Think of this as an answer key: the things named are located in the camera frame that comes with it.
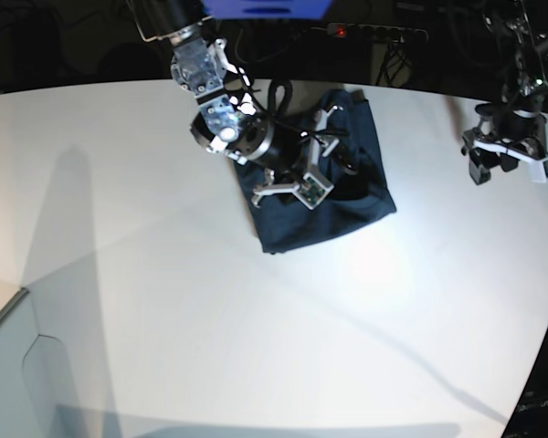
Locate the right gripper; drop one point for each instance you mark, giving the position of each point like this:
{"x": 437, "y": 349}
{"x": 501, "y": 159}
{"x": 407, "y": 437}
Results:
{"x": 286, "y": 154}

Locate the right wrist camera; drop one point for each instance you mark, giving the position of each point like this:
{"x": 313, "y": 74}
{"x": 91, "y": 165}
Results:
{"x": 313, "y": 190}

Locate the white power strip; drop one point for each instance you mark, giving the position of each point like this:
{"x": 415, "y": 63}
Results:
{"x": 378, "y": 34}

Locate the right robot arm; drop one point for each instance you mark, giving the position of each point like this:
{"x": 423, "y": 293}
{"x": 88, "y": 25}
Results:
{"x": 230, "y": 121}

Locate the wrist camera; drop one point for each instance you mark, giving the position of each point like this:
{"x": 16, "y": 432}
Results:
{"x": 313, "y": 190}
{"x": 538, "y": 170}

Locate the blue plastic box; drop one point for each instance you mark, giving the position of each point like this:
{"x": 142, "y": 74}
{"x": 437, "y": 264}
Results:
{"x": 267, "y": 9}

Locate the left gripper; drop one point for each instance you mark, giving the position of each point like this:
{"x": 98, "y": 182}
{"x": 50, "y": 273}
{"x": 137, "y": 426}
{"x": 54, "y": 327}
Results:
{"x": 492, "y": 142}

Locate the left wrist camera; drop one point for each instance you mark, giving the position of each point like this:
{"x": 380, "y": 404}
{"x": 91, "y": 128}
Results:
{"x": 538, "y": 170}

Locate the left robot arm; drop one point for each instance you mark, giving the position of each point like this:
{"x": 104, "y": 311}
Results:
{"x": 523, "y": 25}

